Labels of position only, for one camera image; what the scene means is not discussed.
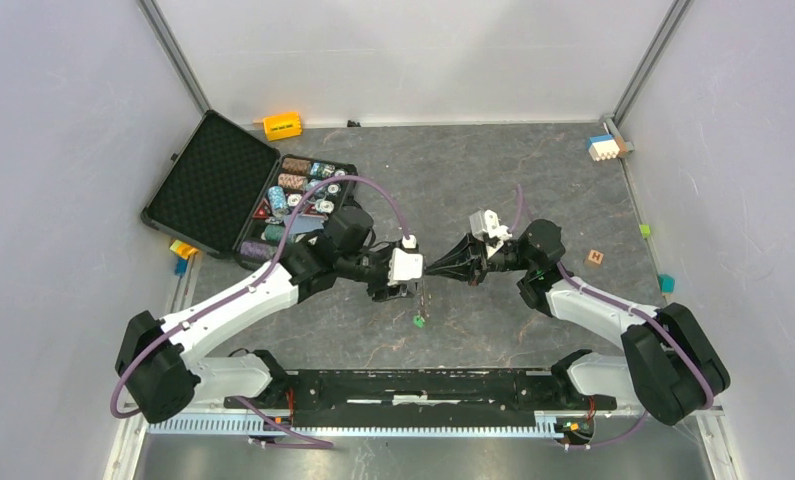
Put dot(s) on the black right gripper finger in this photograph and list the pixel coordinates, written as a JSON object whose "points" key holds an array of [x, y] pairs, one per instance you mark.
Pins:
{"points": [[464, 257], [466, 274]]}

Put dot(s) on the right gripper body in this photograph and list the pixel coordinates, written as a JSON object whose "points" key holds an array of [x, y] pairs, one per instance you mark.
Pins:
{"points": [[502, 257]]}

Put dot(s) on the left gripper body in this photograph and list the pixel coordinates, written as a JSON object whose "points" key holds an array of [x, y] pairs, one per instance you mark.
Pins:
{"points": [[390, 290]]}

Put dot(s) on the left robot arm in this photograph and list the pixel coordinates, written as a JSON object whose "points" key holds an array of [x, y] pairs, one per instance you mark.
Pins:
{"points": [[163, 364]]}

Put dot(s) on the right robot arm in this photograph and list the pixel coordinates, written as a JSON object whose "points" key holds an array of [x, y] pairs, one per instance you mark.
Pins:
{"points": [[668, 365]]}

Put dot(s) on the small wooden block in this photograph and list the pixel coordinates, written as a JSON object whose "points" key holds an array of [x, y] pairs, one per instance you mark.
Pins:
{"points": [[594, 258]]}

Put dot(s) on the blue white toy block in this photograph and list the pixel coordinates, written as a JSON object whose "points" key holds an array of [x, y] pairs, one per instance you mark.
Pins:
{"points": [[603, 147]]}

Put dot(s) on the small teal cube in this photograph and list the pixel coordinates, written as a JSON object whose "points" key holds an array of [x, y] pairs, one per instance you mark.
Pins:
{"points": [[666, 283]]}

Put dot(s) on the yellow toy block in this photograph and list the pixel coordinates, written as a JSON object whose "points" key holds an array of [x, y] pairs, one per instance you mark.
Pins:
{"points": [[282, 126]]}

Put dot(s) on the black poker chip case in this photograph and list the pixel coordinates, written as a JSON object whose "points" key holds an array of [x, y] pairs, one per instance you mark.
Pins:
{"points": [[228, 192]]}

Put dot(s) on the yellow blue blocks at left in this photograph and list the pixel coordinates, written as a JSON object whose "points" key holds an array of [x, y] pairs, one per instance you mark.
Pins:
{"points": [[183, 253]]}

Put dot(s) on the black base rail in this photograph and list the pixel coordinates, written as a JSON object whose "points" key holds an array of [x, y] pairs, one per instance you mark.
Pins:
{"points": [[496, 397]]}

